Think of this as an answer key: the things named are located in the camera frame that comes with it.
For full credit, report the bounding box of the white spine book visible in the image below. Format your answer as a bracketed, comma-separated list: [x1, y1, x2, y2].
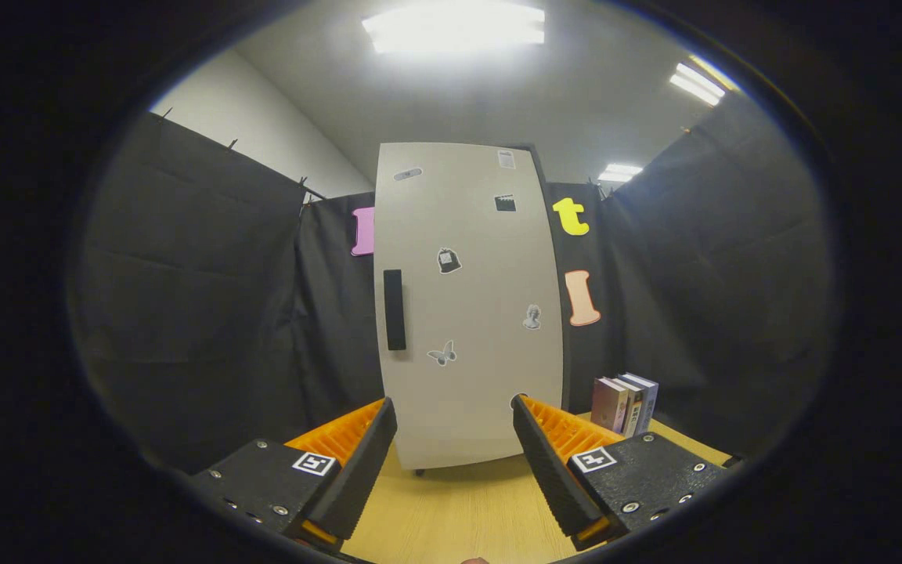
[612, 378, 646, 436]

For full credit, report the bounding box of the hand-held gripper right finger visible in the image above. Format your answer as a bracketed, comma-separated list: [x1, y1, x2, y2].
[511, 393, 734, 551]

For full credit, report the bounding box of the black door handle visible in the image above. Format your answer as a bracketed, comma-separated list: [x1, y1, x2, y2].
[384, 269, 406, 351]

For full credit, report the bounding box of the blue spine book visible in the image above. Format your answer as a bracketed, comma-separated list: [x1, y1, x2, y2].
[622, 372, 659, 436]

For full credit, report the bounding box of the mauve book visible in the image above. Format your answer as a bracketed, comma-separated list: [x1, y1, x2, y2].
[590, 378, 629, 433]

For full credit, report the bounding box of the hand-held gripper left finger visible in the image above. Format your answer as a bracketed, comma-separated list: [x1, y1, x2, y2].
[185, 396, 399, 553]

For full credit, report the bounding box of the dark grey cabinet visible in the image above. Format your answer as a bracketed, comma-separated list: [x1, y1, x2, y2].
[373, 142, 571, 477]

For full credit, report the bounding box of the black backdrop cloth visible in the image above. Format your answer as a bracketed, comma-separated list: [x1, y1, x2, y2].
[67, 90, 835, 472]

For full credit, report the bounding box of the large ceiling light panel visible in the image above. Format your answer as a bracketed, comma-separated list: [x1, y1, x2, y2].
[362, 2, 546, 54]

